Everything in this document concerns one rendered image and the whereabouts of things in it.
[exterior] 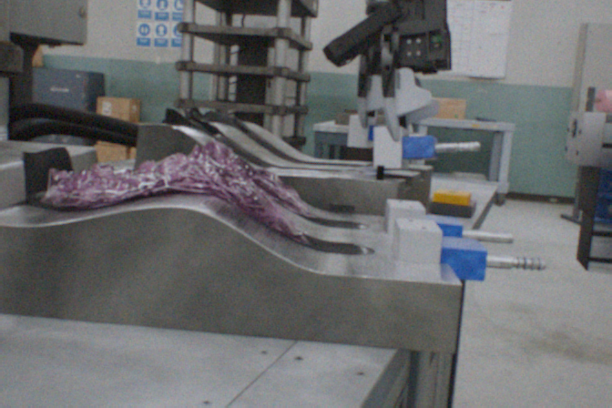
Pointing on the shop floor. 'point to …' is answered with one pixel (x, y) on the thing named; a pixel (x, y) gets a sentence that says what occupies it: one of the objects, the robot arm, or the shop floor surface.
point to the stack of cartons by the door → (128, 110)
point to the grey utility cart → (491, 150)
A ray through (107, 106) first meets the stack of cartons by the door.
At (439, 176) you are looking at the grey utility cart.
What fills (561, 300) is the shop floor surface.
